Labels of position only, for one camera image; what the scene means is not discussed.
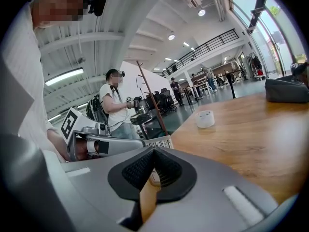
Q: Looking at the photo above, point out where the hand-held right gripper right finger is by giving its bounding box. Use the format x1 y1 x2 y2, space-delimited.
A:
141 146 280 232

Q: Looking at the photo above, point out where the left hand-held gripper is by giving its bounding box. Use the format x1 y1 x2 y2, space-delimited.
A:
60 107 146 163

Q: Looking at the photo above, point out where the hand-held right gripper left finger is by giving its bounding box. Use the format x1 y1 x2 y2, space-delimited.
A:
42 146 155 232

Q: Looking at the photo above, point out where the striped white card holder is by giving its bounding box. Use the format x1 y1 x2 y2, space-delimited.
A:
144 135 174 150

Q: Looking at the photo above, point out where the white card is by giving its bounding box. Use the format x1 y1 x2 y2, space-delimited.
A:
148 169 162 188

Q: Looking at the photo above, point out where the person's left forearm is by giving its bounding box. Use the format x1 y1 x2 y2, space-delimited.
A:
47 129 71 163

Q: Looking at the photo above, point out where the person's left hand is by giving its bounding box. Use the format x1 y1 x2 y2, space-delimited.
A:
75 139 101 160

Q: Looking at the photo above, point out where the wooden coat rack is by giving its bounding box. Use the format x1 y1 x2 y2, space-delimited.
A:
136 60 169 136

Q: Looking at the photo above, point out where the black office chair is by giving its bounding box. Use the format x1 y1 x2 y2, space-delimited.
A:
159 87 178 114

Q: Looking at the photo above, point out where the clear tape roll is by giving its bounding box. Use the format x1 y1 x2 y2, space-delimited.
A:
195 110 216 129

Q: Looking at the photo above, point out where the long ceiling tube light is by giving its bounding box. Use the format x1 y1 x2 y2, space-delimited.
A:
44 67 84 87

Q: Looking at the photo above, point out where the person's white shirt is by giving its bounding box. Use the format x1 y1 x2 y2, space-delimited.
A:
1 2 67 163

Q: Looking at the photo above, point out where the black balcony railing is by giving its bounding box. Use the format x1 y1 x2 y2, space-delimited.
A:
161 28 240 78

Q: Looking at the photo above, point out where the grey fabric bag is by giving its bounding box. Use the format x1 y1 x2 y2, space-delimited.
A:
264 74 309 104

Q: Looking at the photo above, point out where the clothes rack with garments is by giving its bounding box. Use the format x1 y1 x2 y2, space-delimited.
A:
247 52 267 81

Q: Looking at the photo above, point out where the person's head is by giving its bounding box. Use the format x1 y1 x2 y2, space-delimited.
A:
30 0 94 29

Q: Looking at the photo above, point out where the white head camera cable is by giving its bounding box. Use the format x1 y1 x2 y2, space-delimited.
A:
77 20 86 64

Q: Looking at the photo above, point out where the black head camera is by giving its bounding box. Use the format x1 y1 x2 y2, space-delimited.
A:
87 0 109 17

